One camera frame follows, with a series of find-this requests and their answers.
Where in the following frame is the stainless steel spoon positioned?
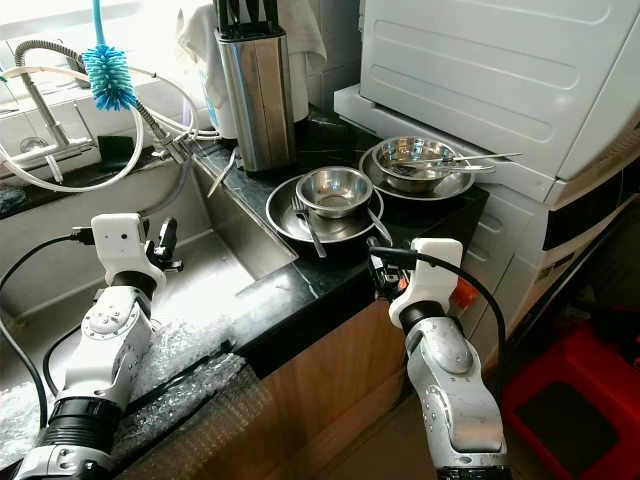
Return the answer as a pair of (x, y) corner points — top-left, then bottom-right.
(365, 205), (393, 244)

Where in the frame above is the shallow stainless steel plate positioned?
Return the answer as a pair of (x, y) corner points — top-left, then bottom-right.
(266, 174), (386, 245)
(358, 145), (479, 203)

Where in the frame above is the stainless steel fork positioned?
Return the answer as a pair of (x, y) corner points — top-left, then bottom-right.
(290, 195), (329, 259)

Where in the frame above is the small stainless steel bowl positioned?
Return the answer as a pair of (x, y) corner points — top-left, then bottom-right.
(295, 166), (374, 219)

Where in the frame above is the thin metal utensil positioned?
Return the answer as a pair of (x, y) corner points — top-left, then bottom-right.
(208, 148), (237, 198)

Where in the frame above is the large stainless steel bowl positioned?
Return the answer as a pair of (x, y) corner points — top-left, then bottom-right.
(372, 136), (461, 194)

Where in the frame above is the dark green scouring pad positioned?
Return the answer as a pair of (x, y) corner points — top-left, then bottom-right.
(87, 135), (129, 164)

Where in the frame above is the stainless steel sink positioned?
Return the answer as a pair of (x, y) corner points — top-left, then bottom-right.
(0, 155), (301, 401)

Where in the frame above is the white cylinder with blue label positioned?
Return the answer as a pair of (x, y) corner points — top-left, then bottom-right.
(203, 65), (241, 141)

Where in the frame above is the white drawer unit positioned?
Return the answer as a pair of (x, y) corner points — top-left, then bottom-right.
(480, 150), (640, 351)

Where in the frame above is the dark mesh scrubber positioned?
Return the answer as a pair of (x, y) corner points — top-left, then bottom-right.
(0, 185), (23, 216)

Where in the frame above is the stainless steel knife block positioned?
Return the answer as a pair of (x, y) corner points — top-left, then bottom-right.
(218, 28), (298, 173)

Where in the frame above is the blue bottle brush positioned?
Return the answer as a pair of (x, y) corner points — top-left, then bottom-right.
(82, 0), (138, 113)

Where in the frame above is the chrome sink faucet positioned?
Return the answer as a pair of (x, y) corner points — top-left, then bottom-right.
(0, 38), (196, 191)

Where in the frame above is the white hanging towel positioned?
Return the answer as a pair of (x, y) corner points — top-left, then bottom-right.
(175, 5), (328, 91)

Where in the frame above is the white ribbed countertop appliance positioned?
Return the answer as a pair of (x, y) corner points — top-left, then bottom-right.
(335, 0), (640, 206)

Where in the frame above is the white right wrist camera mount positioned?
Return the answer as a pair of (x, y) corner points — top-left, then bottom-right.
(390, 238), (464, 331)

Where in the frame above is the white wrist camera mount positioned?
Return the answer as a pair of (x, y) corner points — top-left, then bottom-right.
(90, 212), (166, 296)
(390, 238), (464, 331)

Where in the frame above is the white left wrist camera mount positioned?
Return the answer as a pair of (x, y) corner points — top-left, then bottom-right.
(90, 212), (166, 296)

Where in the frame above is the thick white hose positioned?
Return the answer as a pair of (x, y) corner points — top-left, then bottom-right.
(0, 65), (144, 194)

